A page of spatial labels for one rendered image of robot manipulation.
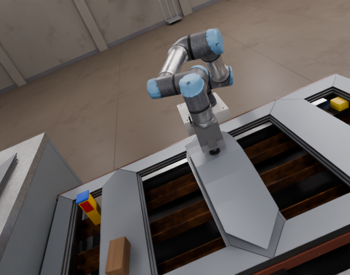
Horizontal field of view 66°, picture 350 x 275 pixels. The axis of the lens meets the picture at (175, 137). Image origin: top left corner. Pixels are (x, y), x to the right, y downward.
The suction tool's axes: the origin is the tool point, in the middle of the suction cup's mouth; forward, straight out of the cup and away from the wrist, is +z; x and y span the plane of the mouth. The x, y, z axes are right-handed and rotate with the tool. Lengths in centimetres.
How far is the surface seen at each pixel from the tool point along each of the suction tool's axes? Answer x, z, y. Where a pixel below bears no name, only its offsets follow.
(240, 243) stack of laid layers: -29.4, 12.6, -2.6
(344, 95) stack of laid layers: 28, 14, 65
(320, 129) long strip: 8.8, 12.8, 43.8
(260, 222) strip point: -27.3, 9.2, 5.4
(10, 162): 37, -10, -98
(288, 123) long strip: 19.6, 12.9, 35.3
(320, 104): 50, 30, 65
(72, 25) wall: 855, 0, -272
